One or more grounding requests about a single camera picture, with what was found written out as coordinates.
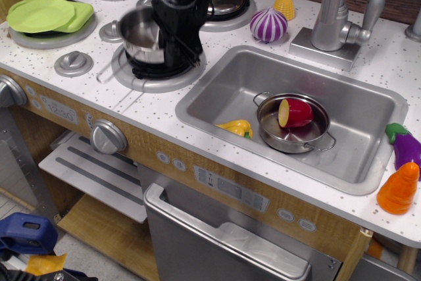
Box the steel saucepan with wire handle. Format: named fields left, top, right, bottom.
left=111, top=7, right=164, bottom=89

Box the silver oven dial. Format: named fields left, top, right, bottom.
left=0, top=75, right=28, bottom=107
left=89, top=119, right=128, bottom=155

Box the yellow toy bell pepper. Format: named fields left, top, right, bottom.
left=216, top=119, right=253, bottom=139

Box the silver dishwasher door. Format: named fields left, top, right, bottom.
left=137, top=165, right=342, bottom=280

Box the silver oven dial centre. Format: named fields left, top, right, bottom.
left=89, top=119, right=128, bottom=155

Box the purple toy eggplant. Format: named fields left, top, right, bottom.
left=385, top=123, right=420, bottom=170

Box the steel pot with two handles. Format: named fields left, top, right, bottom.
left=253, top=91, right=337, bottom=154

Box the silver sink basin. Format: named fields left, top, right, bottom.
left=176, top=45, right=408, bottom=195

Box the white oven rack shelf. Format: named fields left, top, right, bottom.
left=39, top=132, right=147, bottom=223

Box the grey stove knob middle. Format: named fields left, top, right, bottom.
left=99, top=20, right=122, bottom=43

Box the silver toy faucet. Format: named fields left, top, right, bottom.
left=289, top=0, right=385, bottom=72

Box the red toy pepper half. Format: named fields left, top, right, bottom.
left=278, top=98, right=314, bottom=128

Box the black front coil burner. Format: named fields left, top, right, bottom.
left=124, top=50, right=201, bottom=80

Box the purple striped toy onion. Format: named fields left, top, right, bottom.
left=249, top=7, right=288, bottom=42

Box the light green square plate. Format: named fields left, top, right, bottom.
left=54, top=0, right=94, bottom=33

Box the silver tap handle far right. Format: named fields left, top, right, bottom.
left=405, top=14, right=421, bottom=43

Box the blue clamp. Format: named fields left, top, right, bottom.
left=1, top=213, right=59, bottom=257

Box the orange toy carrot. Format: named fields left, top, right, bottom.
left=376, top=162, right=420, bottom=215

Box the grey stove knob front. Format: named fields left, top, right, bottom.
left=54, top=51, right=93, bottom=78

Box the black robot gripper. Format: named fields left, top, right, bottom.
left=152, top=0, right=210, bottom=68

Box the yellow toy corn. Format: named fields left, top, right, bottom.
left=273, top=0, right=295, bottom=21

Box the steel pot lid right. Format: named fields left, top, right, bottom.
left=207, top=0, right=245, bottom=17

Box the light green round plate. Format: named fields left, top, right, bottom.
left=7, top=0, right=75, bottom=33

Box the silver oven dial left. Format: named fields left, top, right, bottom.
left=0, top=75, right=28, bottom=107

